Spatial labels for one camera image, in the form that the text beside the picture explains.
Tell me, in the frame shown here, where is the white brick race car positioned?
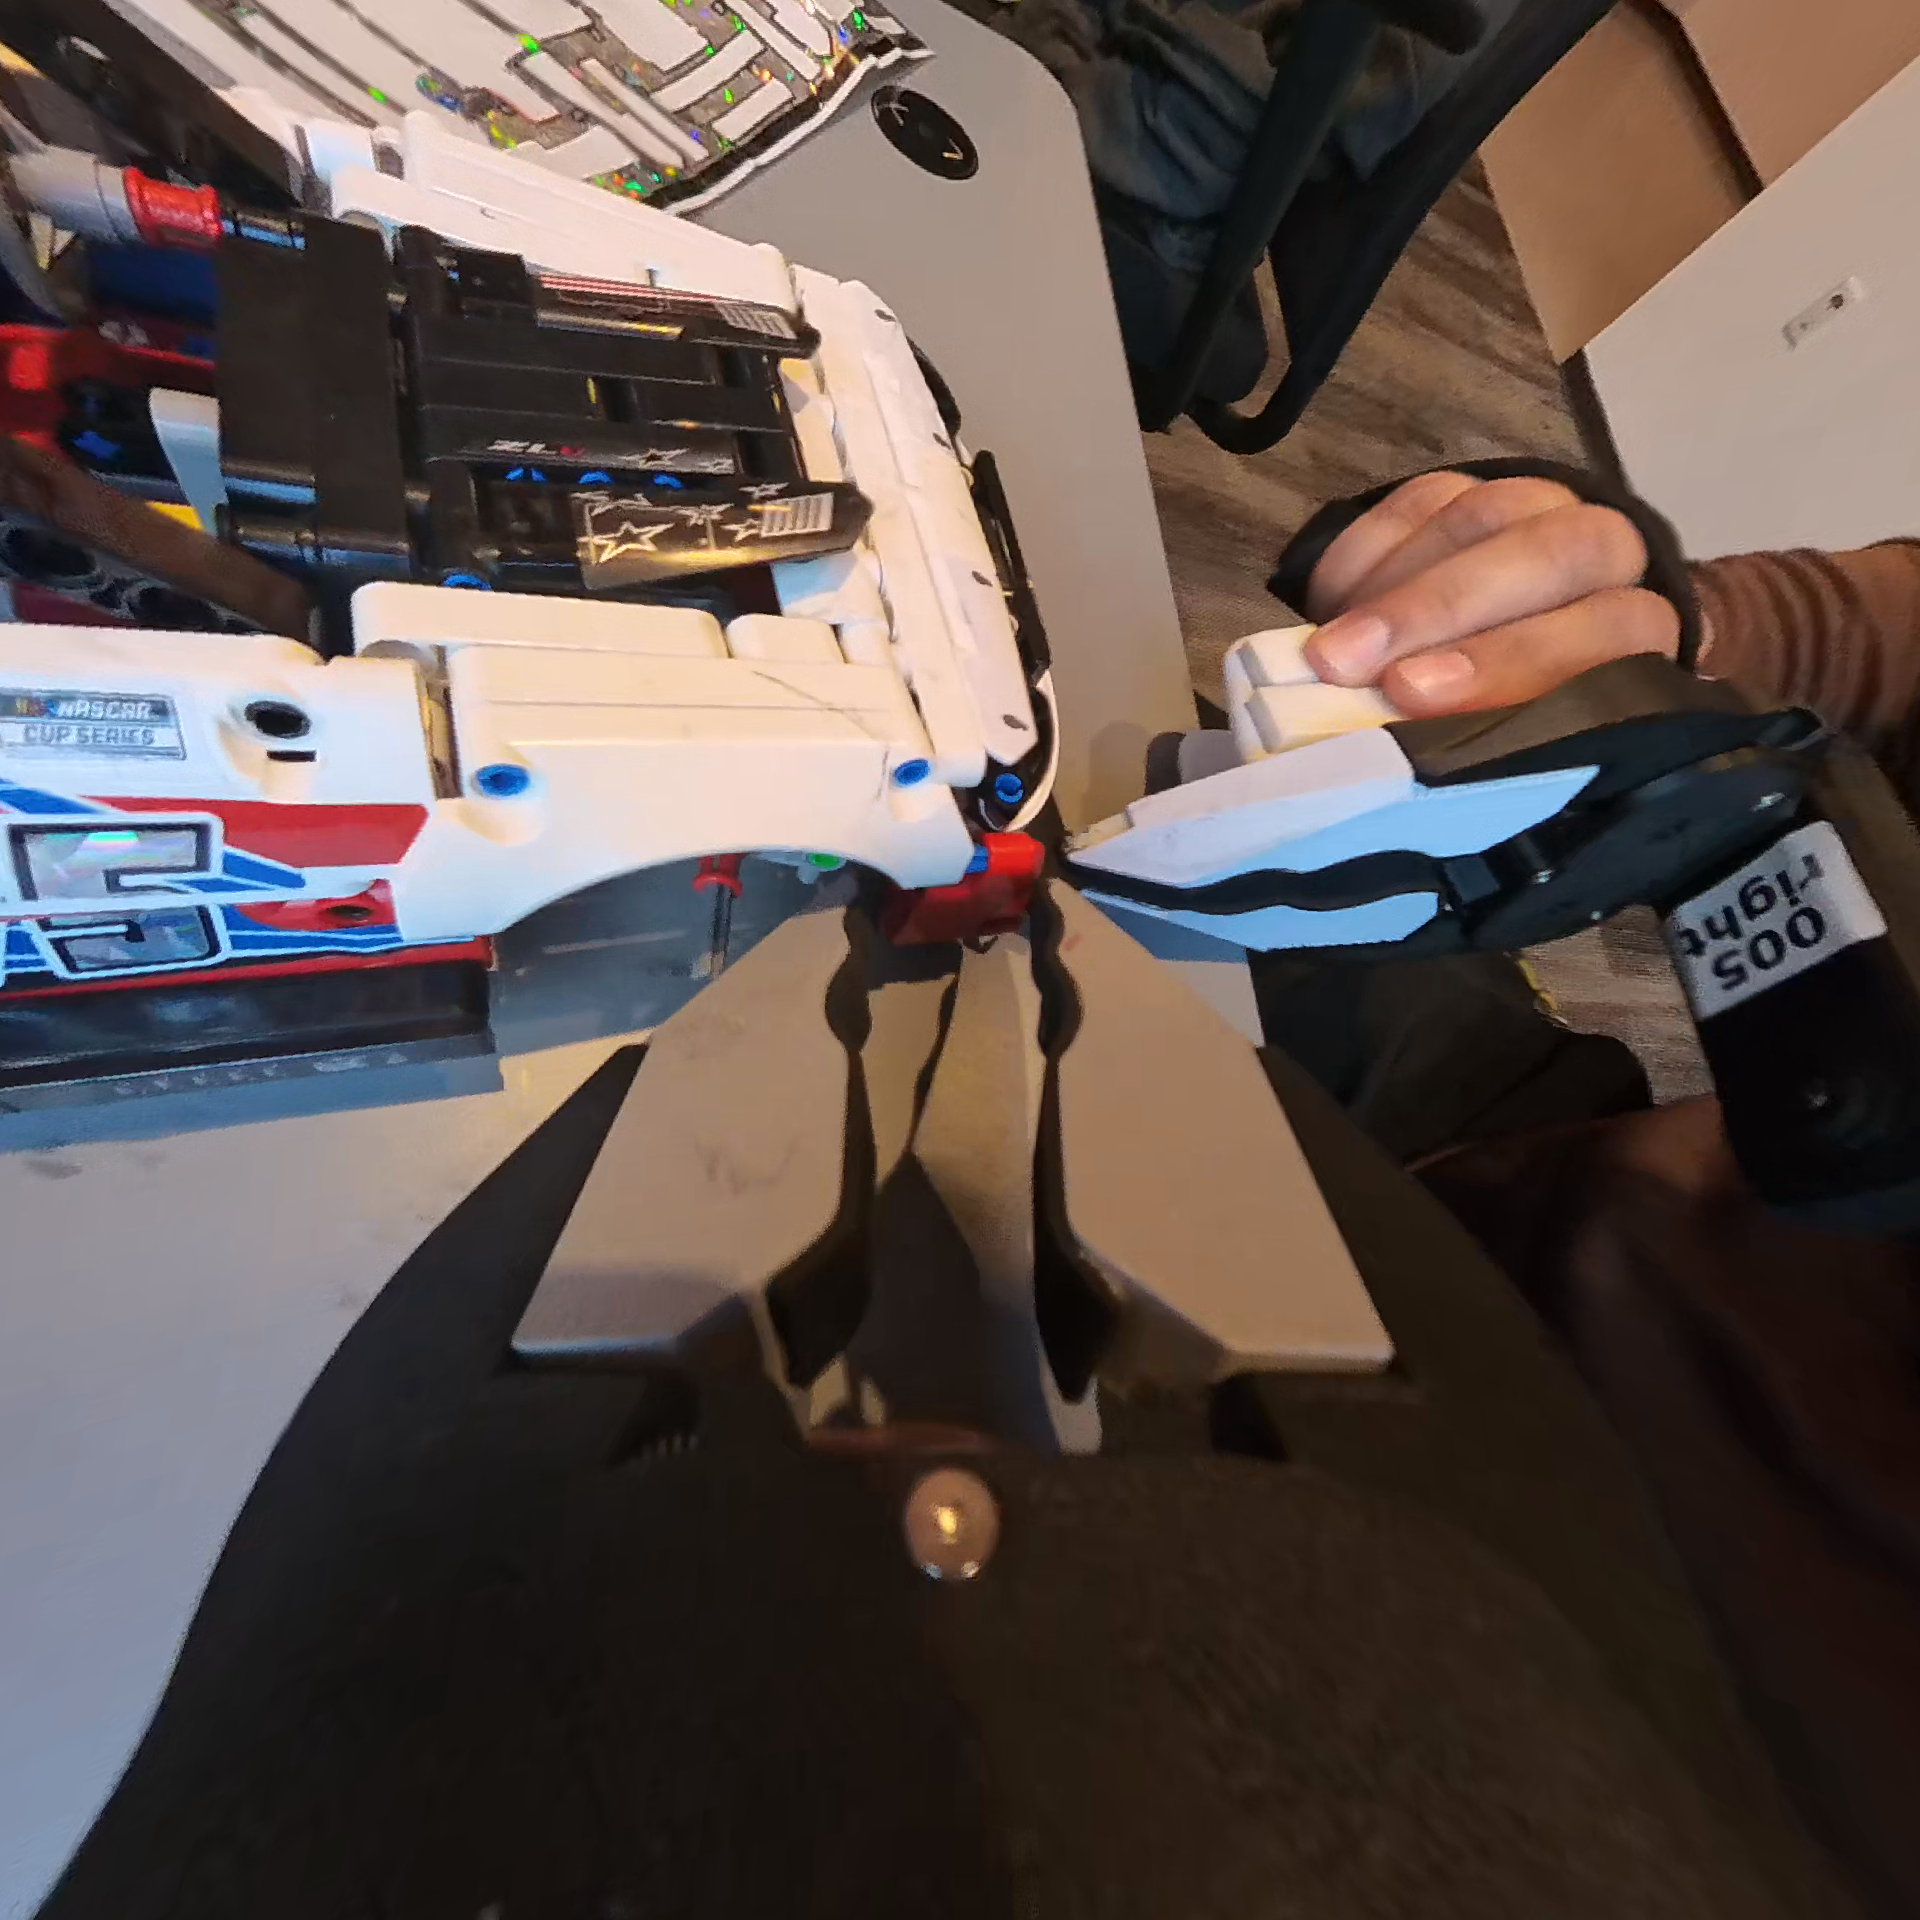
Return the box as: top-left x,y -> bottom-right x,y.
0,88 -> 1068,1119

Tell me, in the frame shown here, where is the black desk grommet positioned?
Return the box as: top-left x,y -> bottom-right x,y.
870,81 -> 981,184

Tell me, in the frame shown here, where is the person's brown garment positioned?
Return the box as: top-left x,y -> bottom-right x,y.
1246,944 -> 1920,1920

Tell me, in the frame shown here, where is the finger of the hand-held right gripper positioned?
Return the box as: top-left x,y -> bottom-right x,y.
1073,871 -> 1454,965
1066,739 -> 1604,904

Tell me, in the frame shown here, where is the cardboard box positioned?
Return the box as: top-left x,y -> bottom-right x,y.
1477,0 -> 1920,360

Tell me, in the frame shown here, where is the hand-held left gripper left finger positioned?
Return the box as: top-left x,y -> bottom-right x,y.
510,915 -> 881,1391

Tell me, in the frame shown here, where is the holographic sticker sheet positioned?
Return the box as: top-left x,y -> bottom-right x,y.
106,0 -> 934,212

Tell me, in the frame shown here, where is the person's right hand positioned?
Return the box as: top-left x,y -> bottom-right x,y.
1306,471 -> 1690,718

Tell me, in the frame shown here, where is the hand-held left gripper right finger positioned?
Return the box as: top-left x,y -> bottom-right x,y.
1030,883 -> 1397,1407

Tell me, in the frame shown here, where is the white cabinet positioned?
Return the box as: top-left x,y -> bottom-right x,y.
1582,60 -> 1920,557

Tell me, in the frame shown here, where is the person's right forearm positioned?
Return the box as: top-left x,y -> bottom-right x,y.
1680,544 -> 1920,741

